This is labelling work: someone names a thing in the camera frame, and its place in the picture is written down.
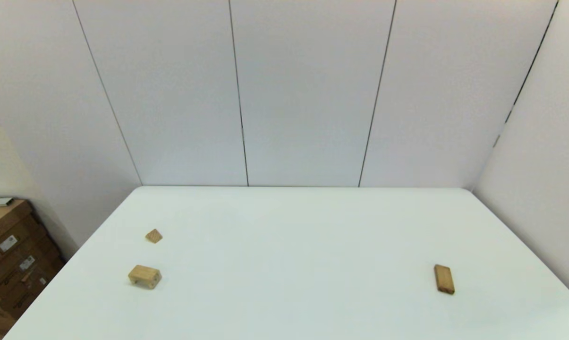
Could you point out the arched wooden building block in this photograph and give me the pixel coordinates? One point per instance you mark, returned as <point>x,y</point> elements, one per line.
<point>144,276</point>

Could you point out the rectangular wooden building block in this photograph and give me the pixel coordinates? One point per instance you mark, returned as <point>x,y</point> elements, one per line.
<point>444,278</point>

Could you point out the cardboard box with white label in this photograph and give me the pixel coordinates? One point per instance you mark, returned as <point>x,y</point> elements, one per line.
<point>34,278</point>
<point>5,226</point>

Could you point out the triangular wooden building block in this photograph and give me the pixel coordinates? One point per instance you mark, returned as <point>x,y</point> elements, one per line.
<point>154,235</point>

